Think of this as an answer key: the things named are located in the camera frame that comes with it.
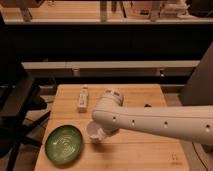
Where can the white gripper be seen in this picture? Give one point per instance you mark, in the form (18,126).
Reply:
(101,134)

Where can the white ceramic cup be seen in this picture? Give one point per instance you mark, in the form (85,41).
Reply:
(92,131)

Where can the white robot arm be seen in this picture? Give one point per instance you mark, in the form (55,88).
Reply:
(190,123)

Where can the green ceramic plate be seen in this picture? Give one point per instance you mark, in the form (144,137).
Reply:
(64,144)

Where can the black rectangular block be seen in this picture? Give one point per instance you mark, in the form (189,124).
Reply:
(147,105)

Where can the black office chair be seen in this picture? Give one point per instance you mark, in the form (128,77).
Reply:
(19,94)

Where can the grey chair back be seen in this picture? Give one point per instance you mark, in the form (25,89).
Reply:
(199,88)

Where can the grey metal rail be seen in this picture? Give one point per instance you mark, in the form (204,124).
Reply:
(111,68)

